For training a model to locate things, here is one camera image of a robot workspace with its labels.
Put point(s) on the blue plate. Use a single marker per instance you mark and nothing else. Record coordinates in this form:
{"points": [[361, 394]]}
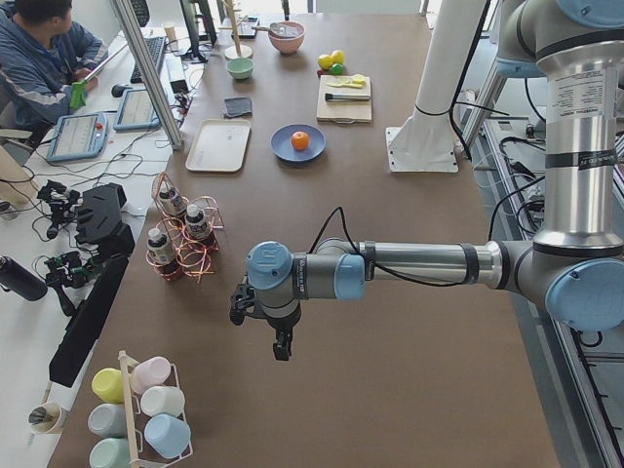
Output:
{"points": [[282, 147]]}

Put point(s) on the tea bottle lower right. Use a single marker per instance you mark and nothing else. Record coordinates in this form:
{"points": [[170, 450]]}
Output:
{"points": [[162, 255]]}

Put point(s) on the paper cup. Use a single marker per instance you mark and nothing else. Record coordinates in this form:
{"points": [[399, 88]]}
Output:
{"points": [[48, 418]]}

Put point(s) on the copper wire bottle rack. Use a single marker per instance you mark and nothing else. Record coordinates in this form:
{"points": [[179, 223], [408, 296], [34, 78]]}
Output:
{"points": [[193, 256]]}

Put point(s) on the green lime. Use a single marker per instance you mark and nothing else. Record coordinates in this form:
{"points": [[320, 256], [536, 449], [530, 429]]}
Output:
{"points": [[337, 69]]}

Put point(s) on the wooden glass stand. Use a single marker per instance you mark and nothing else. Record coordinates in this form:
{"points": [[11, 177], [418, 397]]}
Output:
{"points": [[238, 50]]}

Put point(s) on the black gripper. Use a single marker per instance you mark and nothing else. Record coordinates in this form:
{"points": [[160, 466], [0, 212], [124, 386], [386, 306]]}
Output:
{"points": [[282, 326]]}

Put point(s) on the teach pendant far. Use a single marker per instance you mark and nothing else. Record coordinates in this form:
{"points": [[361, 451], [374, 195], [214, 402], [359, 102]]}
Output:
{"points": [[136, 112]]}

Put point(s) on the yellow lemon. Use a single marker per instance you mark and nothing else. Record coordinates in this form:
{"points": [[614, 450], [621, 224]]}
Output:
{"points": [[338, 56], [325, 62]]}

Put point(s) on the yellow lemon far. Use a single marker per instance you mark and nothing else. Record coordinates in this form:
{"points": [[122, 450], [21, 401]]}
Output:
{"points": [[338, 56]]}

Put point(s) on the black water bottle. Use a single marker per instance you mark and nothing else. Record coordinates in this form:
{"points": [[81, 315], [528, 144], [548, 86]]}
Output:
{"points": [[17, 279]]}

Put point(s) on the lemon half upper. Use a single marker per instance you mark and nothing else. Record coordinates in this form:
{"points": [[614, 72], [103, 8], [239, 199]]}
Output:
{"points": [[359, 78]]}

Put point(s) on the teach pendant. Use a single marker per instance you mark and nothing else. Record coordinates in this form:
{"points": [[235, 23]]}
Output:
{"points": [[78, 137], [136, 112]]}

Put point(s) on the steel ice scoop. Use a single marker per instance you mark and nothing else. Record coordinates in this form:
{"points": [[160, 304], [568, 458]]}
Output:
{"points": [[280, 29]]}

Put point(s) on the teach pendant near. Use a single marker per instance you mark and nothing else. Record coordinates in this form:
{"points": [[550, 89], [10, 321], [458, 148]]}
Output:
{"points": [[78, 137]]}

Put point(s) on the green bowl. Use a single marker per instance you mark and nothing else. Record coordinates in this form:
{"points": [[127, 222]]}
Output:
{"points": [[240, 68]]}

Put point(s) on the seated person blue jacket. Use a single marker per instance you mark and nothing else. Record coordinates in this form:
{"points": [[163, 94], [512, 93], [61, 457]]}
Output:
{"points": [[43, 53]]}

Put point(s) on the cream rabbit tray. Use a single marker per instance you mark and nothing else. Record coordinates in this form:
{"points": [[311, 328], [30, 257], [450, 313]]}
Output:
{"points": [[219, 146]]}

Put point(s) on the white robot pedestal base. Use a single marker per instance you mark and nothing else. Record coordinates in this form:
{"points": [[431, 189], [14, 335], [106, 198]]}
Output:
{"points": [[425, 142]]}

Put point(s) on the orange fruit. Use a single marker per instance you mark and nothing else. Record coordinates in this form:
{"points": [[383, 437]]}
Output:
{"points": [[300, 140]]}

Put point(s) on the yellow lemon near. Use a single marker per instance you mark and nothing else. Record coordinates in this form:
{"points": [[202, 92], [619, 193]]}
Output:
{"points": [[325, 62]]}

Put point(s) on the pink ice bowl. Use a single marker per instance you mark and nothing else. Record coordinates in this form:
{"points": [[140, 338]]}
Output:
{"points": [[288, 45]]}

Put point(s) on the yellow plastic knife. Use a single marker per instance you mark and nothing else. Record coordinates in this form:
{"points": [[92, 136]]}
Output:
{"points": [[347, 84]]}

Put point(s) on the bamboo cutting board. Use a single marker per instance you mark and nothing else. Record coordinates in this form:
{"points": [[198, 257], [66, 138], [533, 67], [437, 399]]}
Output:
{"points": [[343, 112]]}

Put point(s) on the steel muddler black tip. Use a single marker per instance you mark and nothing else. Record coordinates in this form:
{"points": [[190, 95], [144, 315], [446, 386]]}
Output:
{"points": [[333, 97]]}

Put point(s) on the grey folded cloth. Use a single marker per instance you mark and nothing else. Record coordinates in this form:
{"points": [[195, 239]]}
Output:
{"points": [[237, 107]]}

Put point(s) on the tea bottle upper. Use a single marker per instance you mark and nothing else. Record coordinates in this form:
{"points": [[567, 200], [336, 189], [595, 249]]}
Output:
{"points": [[171, 202]]}

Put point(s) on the pastel cup rack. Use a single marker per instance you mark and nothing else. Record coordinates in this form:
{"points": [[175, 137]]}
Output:
{"points": [[141, 420]]}

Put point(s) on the tea bottle lower left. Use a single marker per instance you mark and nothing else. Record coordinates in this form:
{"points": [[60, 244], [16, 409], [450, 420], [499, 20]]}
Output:
{"points": [[198, 226]]}

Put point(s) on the tea bottle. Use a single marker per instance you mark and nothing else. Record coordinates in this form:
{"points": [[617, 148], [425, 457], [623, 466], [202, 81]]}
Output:
{"points": [[198, 226], [171, 202], [162, 255]]}

